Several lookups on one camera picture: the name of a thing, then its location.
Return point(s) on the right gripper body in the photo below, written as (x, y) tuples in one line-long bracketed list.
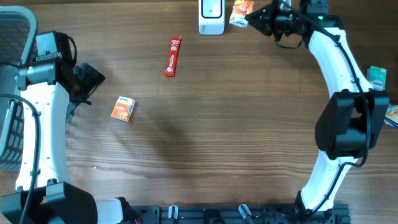
[(283, 21)]

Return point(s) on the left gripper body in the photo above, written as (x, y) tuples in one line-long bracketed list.
[(87, 81)]

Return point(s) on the small orange snack packet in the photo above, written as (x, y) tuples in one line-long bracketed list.
[(241, 8)]

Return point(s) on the orange juice carton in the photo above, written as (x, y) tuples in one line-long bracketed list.
[(123, 108)]

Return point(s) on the red coffee stick sachet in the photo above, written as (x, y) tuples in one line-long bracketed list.
[(173, 56)]

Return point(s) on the teal white small box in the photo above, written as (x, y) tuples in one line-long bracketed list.
[(377, 77)]

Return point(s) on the yellow snack bag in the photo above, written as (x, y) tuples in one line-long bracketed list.
[(391, 116)]

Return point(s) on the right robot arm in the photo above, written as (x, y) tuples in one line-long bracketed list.
[(350, 124)]

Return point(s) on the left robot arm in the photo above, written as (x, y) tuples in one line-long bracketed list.
[(51, 87)]

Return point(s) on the white barcode scanner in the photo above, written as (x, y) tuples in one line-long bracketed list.
[(211, 17)]

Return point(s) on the grey plastic shopping basket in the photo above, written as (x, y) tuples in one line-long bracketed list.
[(18, 31)]

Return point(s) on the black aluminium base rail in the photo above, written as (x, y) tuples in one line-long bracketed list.
[(217, 214)]

